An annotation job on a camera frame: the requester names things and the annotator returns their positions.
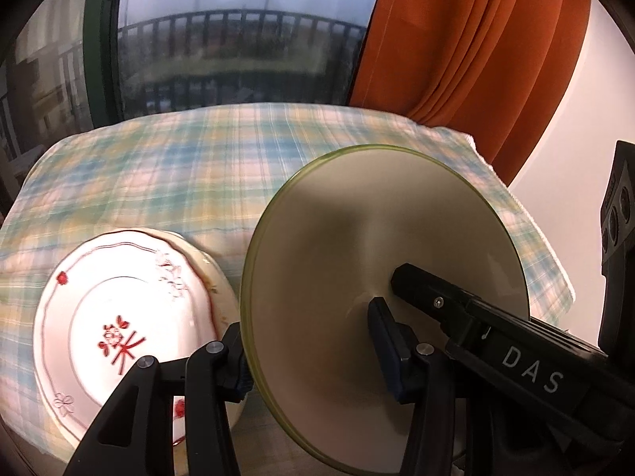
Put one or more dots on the plaid pastel tablecloth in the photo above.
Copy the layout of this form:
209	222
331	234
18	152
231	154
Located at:
198	168

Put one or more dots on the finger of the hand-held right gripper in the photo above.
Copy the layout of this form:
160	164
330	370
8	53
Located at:
426	295

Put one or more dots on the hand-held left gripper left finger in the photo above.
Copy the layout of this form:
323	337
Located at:
223	367

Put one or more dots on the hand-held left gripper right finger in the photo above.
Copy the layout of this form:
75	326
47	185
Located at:
392	347

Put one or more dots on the balcony railing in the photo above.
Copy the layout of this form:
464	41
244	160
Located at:
223	25

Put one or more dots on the white plate red pattern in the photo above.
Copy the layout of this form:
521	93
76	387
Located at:
89	297

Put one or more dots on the scalloped yellow flower plate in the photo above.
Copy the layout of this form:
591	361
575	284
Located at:
221	287

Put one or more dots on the orange curtain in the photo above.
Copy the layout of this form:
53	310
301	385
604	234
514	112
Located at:
446	59

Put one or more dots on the floral cream ceramic bowl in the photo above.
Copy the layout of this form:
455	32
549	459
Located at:
372	218

